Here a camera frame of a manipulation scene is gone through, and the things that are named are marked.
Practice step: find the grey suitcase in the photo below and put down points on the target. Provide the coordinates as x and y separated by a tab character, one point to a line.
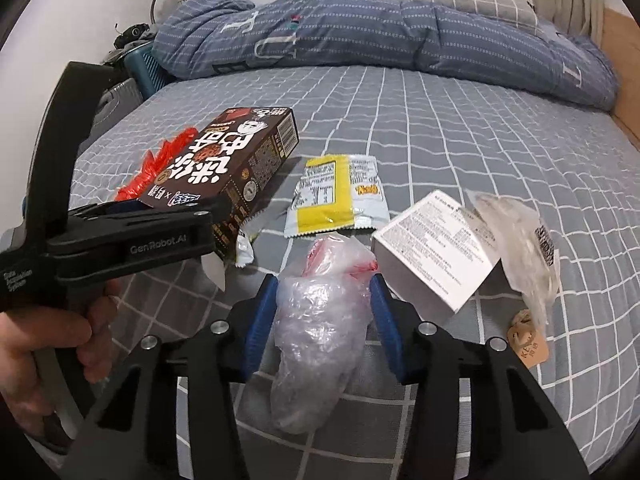
117	97

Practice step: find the black bag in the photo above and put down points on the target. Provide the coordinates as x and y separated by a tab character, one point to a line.
132	35

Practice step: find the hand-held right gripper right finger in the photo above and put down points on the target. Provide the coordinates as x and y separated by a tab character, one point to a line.
392	330

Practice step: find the blue striped duvet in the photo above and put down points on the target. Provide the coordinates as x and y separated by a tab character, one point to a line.
400	35

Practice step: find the red plastic bag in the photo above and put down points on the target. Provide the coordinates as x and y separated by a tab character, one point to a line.
165	155

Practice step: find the yellow snack packet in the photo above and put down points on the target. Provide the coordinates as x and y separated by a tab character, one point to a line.
325	195

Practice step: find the white cardboard box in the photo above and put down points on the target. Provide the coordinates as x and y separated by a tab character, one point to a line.
430	245

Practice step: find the brown paper tag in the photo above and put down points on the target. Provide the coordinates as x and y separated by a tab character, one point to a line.
525	340

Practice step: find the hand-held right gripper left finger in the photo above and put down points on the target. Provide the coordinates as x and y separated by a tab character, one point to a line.
260	330

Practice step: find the clear plastic bag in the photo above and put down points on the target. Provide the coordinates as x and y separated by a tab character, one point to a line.
315	335

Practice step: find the teal suitcase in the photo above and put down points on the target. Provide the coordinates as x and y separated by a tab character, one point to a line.
145	70

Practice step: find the person's left hand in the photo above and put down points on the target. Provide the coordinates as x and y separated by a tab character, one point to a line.
50	335

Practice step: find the brown snack box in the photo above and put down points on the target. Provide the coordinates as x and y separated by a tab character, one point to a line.
225	160

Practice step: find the grey checked bed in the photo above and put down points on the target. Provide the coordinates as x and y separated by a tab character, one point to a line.
450	135

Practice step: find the clear plastic wrapper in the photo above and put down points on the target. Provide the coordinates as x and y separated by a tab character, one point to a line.
520	250

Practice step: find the wooden headboard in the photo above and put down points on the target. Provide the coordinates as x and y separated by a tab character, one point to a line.
625	60

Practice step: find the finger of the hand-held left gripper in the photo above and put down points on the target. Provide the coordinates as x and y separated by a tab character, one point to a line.
165	217
130	206

